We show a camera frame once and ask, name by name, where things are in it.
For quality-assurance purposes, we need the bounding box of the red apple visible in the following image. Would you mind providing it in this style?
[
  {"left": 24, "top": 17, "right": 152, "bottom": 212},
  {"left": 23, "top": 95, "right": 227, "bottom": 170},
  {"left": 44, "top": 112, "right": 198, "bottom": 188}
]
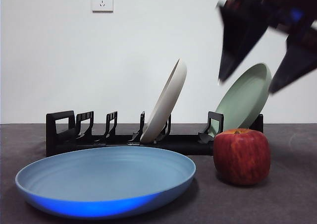
[{"left": 213, "top": 128, "right": 271, "bottom": 186}]

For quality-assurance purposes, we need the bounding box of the blue round plate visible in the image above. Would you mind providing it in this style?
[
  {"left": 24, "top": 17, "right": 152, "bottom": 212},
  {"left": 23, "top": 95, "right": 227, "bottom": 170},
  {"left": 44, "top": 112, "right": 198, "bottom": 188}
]
[{"left": 15, "top": 146, "right": 197, "bottom": 220}]

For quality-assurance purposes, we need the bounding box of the green round plate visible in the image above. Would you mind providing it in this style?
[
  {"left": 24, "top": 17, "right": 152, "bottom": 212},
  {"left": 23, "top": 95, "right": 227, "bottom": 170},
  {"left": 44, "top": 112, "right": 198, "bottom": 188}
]
[{"left": 208, "top": 62, "right": 272, "bottom": 138}]

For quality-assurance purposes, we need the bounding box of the cream round plate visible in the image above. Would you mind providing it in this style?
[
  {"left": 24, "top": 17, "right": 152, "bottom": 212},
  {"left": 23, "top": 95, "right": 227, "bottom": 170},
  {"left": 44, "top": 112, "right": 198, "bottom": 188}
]
[{"left": 140, "top": 58, "right": 187, "bottom": 143}]

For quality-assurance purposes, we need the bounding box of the black plate rack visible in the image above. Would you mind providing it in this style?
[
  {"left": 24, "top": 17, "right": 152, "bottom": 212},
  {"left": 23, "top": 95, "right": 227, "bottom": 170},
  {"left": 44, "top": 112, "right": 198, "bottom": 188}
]
[{"left": 46, "top": 110, "right": 264, "bottom": 158}]

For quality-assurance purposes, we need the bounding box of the white wall socket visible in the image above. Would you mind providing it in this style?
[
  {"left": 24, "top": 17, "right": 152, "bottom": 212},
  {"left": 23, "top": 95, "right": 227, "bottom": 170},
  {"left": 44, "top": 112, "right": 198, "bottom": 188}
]
[{"left": 92, "top": 0, "right": 114, "bottom": 13}]

